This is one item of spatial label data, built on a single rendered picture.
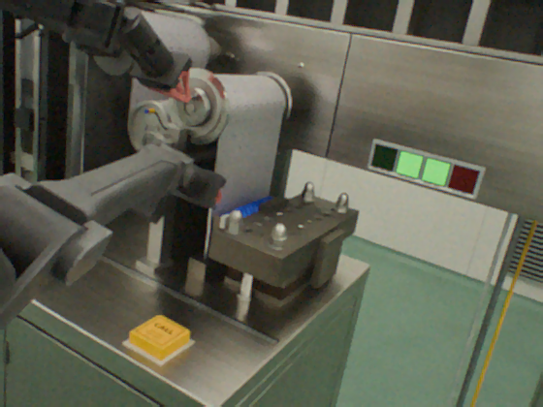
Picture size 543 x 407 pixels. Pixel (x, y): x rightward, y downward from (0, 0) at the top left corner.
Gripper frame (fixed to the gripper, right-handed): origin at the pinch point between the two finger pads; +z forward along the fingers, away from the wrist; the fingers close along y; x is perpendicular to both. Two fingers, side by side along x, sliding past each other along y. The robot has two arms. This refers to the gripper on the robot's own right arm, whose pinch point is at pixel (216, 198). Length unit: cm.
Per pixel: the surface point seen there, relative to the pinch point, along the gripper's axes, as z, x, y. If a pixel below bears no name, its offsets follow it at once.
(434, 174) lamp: 20.5, 24.2, 35.9
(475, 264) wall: 274, 53, 38
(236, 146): -1.9, 11.1, 0.2
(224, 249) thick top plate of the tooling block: -1.6, -9.2, 7.4
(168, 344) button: -16.2, -26.5, 13.2
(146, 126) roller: -7.1, 8.3, -18.9
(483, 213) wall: 256, 83, 33
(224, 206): 3.7, -0.8, 0.2
